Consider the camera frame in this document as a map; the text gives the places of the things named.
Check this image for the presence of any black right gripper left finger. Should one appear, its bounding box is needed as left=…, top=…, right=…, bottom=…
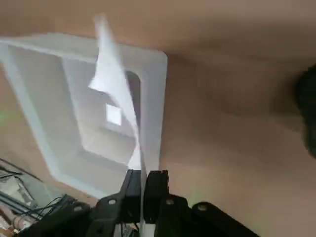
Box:
left=24, top=169, right=143, bottom=237

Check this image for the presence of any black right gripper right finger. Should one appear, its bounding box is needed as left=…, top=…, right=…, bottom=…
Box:
left=144, top=169, right=260, bottom=237

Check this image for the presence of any white A4 paper sheet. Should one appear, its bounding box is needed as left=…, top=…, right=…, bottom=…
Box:
left=88, top=14, right=156, bottom=237

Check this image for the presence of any translucent plastic box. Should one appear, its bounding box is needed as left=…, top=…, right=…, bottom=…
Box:
left=0, top=33, right=168, bottom=199

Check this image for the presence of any white power strip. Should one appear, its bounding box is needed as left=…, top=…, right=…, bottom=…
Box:
left=0, top=176, right=35, bottom=208

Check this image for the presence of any black cylindrical cup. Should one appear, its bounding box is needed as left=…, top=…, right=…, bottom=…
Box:
left=295, top=64, right=316, bottom=158

